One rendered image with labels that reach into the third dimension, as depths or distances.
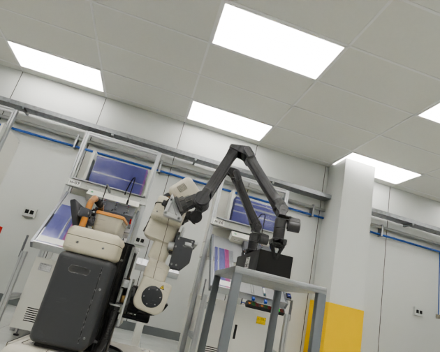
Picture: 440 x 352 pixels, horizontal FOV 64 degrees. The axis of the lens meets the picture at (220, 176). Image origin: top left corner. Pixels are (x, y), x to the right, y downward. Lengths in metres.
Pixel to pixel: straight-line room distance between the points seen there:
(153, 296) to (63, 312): 0.41
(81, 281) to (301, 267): 4.13
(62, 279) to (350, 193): 4.40
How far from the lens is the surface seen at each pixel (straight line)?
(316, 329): 1.79
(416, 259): 6.62
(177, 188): 1.95
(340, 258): 5.19
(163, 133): 5.36
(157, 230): 1.93
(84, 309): 1.76
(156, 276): 1.88
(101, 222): 1.93
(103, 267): 1.74
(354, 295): 5.28
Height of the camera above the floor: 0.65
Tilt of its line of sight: 18 degrees up
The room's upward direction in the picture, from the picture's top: 14 degrees clockwise
